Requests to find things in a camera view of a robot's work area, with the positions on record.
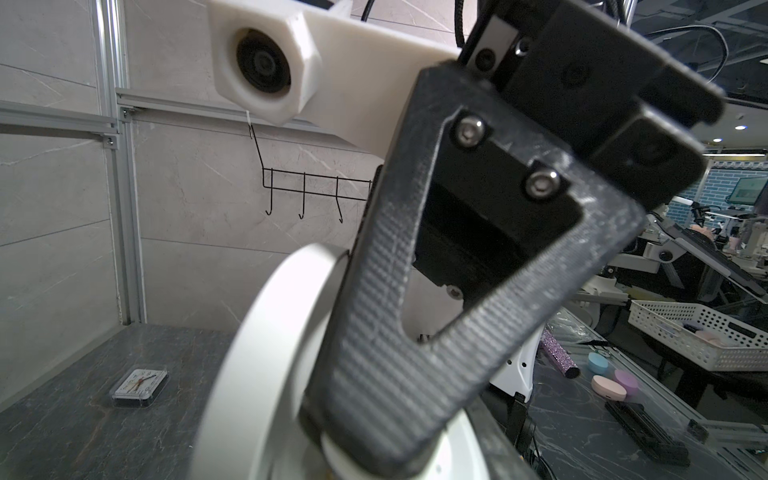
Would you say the black flat tool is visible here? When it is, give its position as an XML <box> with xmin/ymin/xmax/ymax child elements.
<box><xmin>604</xmin><ymin>400</ymin><xmax>690</xmax><ymax>467</ymax></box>

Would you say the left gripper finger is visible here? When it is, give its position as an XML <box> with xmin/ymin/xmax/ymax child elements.
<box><xmin>465</xmin><ymin>398</ymin><xmax>537</xmax><ymax>480</ymax></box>

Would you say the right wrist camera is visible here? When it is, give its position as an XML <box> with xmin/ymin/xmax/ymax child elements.
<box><xmin>207</xmin><ymin>1</ymin><xmax>459</xmax><ymax>158</ymax></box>

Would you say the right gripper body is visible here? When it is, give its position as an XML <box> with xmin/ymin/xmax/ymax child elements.
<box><xmin>413</xmin><ymin>0</ymin><xmax>727</xmax><ymax>307</ymax></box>

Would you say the black wall hook rack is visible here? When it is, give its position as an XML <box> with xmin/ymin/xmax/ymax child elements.
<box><xmin>246</xmin><ymin>113</ymin><xmax>374</xmax><ymax>225</ymax></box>

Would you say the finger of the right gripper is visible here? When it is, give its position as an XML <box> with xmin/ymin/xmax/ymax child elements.
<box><xmin>304</xmin><ymin>62</ymin><xmax>644</xmax><ymax>479</ymax></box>

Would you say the white perforated tray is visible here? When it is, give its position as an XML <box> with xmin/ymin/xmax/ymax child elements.
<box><xmin>628</xmin><ymin>300</ymin><xmax>767</xmax><ymax>372</ymax></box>

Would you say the purple glitter tube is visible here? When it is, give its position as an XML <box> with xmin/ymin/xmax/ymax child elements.
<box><xmin>539</xmin><ymin>328</ymin><xmax>581</xmax><ymax>379</ymax></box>

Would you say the small square clock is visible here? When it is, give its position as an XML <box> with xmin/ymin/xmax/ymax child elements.
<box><xmin>110</xmin><ymin>368</ymin><xmax>169</xmax><ymax>408</ymax></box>

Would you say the blue round case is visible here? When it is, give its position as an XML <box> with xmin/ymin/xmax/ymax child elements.
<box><xmin>587</xmin><ymin>352</ymin><xmax>610</xmax><ymax>376</ymax></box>

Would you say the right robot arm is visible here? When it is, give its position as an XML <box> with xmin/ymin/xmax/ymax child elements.
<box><xmin>302</xmin><ymin>1</ymin><xmax>724</xmax><ymax>479</ymax></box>

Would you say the white earbud charging case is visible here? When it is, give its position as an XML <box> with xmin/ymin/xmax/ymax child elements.
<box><xmin>188</xmin><ymin>242</ymin><xmax>490</xmax><ymax>480</ymax></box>

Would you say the purple round case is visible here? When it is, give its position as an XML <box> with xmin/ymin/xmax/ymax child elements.
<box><xmin>613</xmin><ymin>369</ymin><xmax>640</xmax><ymax>397</ymax></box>

